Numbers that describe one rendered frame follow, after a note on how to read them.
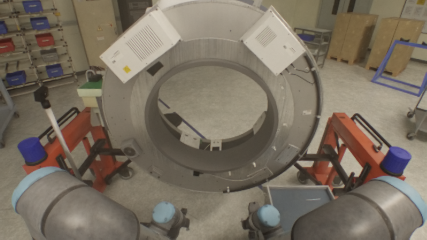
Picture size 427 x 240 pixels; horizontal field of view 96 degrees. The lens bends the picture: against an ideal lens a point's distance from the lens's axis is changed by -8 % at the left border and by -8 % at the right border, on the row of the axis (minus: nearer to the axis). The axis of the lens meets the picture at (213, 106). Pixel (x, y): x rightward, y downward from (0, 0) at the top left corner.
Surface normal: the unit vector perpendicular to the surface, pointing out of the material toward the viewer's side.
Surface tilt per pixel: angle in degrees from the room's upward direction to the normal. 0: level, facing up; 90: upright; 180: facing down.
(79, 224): 44
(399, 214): 35
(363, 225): 30
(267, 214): 19
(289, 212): 0
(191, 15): 90
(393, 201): 13
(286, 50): 90
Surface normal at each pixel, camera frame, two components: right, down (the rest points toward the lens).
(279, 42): -0.04, 0.49
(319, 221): -0.70, -0.66
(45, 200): -0.18, -0.60
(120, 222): 0.80, -0.50
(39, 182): -0.01, -0.85
